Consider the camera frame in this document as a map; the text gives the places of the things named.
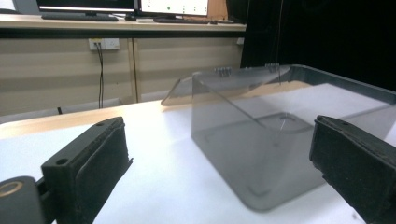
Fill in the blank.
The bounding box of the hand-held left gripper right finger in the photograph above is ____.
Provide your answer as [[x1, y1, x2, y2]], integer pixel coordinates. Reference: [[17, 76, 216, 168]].
[[309, 115, 396, 224]]

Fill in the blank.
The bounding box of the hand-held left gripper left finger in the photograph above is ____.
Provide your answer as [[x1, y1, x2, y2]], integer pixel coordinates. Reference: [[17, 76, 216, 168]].
[[41, 116, 134, 224]]

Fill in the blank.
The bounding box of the white table cover sheet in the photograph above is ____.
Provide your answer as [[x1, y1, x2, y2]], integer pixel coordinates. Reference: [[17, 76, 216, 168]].
[[0, 82, 396, 224]]

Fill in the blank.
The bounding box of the beige desk with dark edge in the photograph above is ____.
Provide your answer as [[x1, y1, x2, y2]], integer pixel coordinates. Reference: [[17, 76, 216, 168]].
[[0, 13, 248, 118]]

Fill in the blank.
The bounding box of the black curtain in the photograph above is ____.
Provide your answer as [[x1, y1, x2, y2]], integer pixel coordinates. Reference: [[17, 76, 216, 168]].
[[240, 0, 396, 91]]

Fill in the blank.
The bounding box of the black keyboard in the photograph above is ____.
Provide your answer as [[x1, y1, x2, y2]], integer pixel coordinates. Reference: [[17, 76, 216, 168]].
[[40, 12, 120, 22], [152, 17, 210, 25]]

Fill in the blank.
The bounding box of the dark-screen monitor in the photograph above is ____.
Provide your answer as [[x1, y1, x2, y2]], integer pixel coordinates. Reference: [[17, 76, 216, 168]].
[[35, 0, 136, 16]]

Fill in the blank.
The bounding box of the bright-screen monitor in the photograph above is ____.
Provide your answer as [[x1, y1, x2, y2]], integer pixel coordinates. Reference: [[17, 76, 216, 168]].
[[137, 0, 209, 18]]

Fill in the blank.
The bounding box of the black wall cable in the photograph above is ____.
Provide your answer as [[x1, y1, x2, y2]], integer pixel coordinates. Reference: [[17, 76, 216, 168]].
[[95, 42, 106, 110]]

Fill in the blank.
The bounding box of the white wall outlet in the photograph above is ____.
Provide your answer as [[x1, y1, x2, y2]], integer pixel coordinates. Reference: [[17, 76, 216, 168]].
[[88, 37, 120, 51]]

